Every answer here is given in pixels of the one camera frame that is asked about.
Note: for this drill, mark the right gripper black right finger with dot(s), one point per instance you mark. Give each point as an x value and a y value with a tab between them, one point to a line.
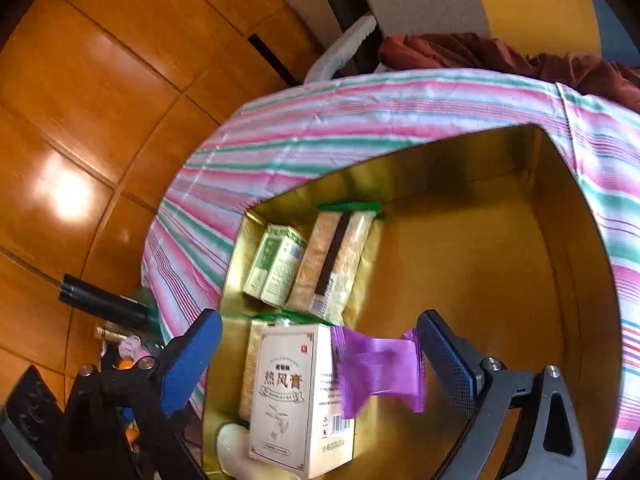
546	443

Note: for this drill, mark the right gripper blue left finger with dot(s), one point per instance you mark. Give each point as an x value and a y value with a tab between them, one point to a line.
123	424

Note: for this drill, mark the small green white box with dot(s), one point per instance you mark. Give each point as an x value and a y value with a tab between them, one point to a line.
275	265

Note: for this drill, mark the white medicine box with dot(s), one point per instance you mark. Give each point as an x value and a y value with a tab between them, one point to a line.
296	421

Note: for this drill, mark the cracker packet green trim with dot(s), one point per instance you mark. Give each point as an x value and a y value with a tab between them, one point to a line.
327	273

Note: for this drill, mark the white knitted sock roll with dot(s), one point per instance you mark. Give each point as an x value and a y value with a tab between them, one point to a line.
234	460

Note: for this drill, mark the gold interior storage box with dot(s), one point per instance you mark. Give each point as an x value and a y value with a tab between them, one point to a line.
492	231

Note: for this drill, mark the striped bed sheet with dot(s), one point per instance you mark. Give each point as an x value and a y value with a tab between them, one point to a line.
277	142

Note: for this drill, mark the wooden wardrobe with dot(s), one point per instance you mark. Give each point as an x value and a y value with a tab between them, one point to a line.
101	103

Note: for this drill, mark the maroon blanket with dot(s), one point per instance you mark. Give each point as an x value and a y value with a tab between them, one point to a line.
588	74

